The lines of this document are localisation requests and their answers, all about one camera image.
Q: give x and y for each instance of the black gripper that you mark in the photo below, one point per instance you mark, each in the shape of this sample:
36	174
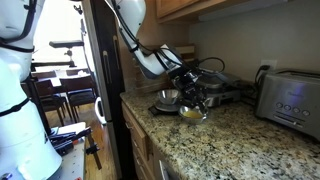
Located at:
188	81

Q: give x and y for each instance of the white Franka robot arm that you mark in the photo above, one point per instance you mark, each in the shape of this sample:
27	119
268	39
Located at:
20	133

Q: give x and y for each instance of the small stainless steel bowl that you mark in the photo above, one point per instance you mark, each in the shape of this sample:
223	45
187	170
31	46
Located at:
168	96
193	121

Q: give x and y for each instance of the black steel kitchen scale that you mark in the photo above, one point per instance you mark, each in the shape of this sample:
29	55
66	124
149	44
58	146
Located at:
156	111

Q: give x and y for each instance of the black power plug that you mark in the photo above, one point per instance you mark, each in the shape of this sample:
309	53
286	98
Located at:
263	67

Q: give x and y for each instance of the light wooden lower cabinets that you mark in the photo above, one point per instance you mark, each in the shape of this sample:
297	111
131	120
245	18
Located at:
136	133

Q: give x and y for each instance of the stainless steel toaster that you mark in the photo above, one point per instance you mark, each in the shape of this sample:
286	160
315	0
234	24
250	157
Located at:
290	103

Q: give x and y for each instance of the wooden upper cabinet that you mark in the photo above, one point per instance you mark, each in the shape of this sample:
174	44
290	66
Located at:
173	6

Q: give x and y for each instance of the dark steel refrigerator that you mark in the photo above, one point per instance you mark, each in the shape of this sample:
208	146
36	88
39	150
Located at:
103	50

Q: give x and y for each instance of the dark wooden dining chair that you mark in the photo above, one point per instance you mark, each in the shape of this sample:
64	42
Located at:
46	90
78	83

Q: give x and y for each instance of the dining table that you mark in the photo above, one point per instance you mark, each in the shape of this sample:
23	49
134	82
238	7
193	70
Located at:
61	71

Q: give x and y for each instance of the black device box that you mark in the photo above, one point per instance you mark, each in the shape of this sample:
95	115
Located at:
65	146

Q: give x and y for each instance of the white wall outlet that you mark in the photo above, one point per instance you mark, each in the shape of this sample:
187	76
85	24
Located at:
272	63

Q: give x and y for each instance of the black stereo camera on stand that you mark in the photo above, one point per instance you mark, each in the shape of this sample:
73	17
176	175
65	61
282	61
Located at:
66	44

